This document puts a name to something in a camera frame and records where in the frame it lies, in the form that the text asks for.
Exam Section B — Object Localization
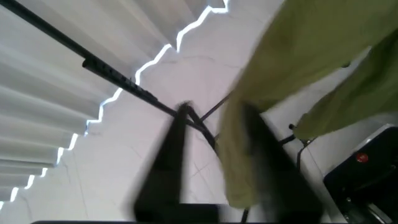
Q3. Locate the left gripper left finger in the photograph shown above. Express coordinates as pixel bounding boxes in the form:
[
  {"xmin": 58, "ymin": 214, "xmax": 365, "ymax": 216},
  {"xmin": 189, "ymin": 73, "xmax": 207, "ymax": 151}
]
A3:
[{"xmin": 133, "ymin": 104, "xmax": 190, "ymax": 222}]

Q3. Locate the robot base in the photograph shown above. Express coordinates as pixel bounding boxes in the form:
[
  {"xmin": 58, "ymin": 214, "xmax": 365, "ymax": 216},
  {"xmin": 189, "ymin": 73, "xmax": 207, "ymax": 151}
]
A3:
[{"xmin": 295, "ymin": 123, "xmax": 398, "ymax": 224}]

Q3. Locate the black clothes rack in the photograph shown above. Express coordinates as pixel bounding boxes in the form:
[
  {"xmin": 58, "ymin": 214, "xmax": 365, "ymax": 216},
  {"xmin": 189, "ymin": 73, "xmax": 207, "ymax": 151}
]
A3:
[{"xmin": 0, "ymin": 0, "xmax": 296, "ymax": 153}]

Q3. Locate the green garment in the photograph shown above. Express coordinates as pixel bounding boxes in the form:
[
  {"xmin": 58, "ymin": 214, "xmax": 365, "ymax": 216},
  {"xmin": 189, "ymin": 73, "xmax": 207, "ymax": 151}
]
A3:
[{"xmin": 217, "ymin": 0, "xmax": 398, "ymax": 209}]

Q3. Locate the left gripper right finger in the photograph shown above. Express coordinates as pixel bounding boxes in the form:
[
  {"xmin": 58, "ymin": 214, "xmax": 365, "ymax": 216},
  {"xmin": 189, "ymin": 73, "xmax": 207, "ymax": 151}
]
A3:
[{"xmin": 244, "ymin": 104, "xmax": 324, "ymax": 222}]

